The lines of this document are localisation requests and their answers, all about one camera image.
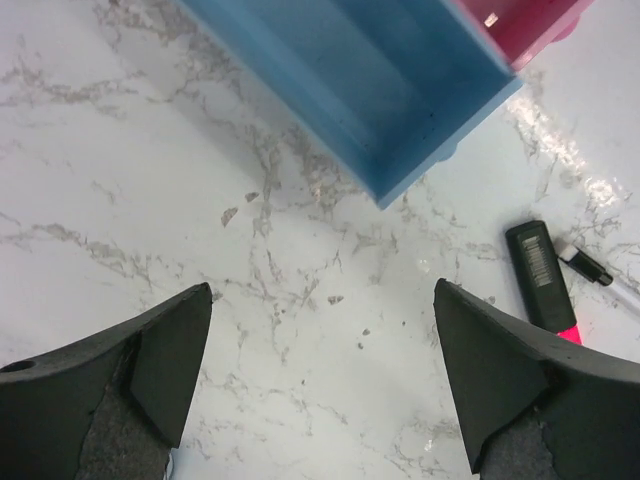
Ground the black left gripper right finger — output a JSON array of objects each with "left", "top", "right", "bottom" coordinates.
[{"left": 434, "top": 279, "right": 639, "bottom": 479}]

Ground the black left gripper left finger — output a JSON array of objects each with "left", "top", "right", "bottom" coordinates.
[{"left": 1, "top": 283, "right": 213, "bottom": 479}]

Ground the pink highlighter marker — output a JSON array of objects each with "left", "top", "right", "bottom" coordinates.
[{"left": 505, "top": 220, "right": 582, "bottom": 345}]

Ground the black white pen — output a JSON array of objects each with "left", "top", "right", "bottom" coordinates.
[{"left": 555, "top": 241, "right": 639, "bottom": 317}]

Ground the pink plastic bin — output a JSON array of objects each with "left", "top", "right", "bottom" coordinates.
[{"left": 456, "top": 0, "right": 594, "bottom": 71}]

